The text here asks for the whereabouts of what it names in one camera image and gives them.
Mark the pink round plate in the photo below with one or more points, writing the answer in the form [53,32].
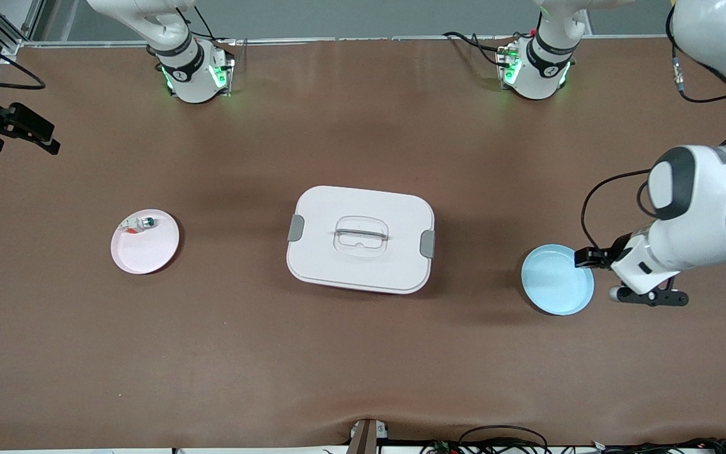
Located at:
[145,252]

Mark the brown table mat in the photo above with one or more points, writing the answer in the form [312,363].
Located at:
[363,366]

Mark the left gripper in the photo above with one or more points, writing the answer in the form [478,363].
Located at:
[615,253]

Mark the brown post with bracket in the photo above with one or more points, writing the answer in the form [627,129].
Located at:
[366,438]

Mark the light blue round plate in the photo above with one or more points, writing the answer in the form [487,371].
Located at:
[552,284]

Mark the green push button switch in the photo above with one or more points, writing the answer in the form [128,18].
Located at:
[146,222]

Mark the white lidded storage box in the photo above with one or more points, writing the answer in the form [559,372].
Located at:
[360,208]

